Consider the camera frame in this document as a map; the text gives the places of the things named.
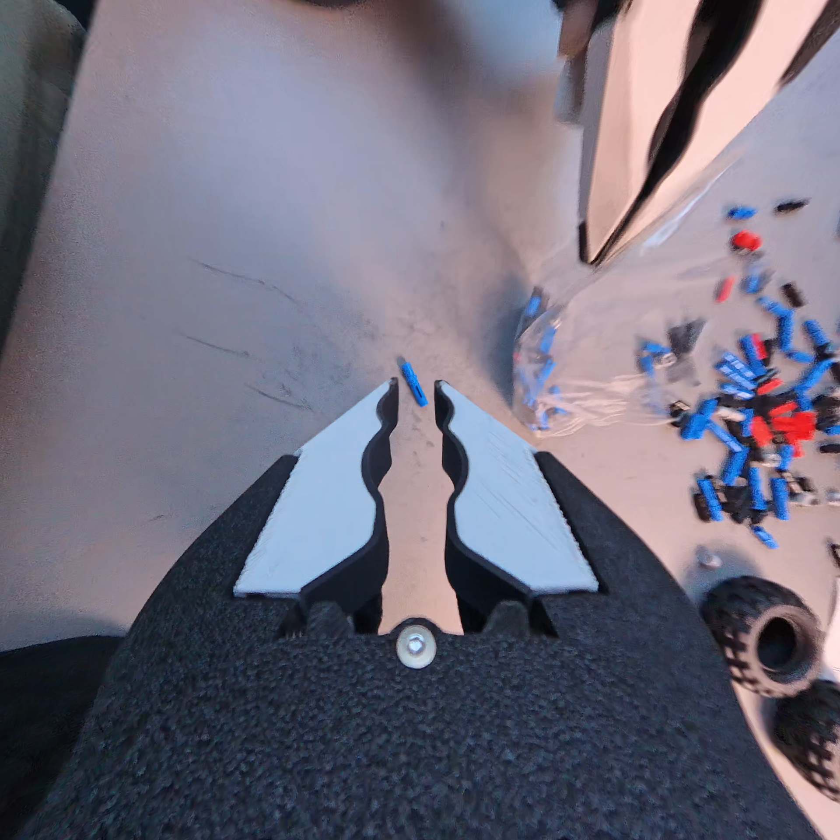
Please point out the clear plastic bag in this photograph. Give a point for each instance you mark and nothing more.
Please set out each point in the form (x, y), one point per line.
(630, 328)

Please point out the small cluster of toy pins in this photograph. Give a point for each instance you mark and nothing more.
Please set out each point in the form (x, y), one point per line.
(541, 361)

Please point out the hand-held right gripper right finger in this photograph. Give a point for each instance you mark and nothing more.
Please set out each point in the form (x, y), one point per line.
(519, 512)

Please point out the grey desk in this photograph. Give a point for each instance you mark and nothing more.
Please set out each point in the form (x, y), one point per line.
(263, 263)

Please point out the black toy tyre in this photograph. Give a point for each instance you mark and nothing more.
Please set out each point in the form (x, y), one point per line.
(811, 738)
(742, 617)

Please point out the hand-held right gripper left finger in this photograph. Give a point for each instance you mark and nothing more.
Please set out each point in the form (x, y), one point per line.
(315, 519)

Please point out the large pile of toy pins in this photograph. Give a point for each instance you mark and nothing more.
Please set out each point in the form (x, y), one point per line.
(768, 394)

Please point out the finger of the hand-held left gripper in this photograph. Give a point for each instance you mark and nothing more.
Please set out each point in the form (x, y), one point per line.
(630, 105)
(788, 40)

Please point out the blue toy pin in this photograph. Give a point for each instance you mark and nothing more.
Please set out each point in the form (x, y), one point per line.
(414, 382)

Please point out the small grey toy bushing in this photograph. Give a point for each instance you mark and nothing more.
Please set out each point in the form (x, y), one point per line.
(709, 558)

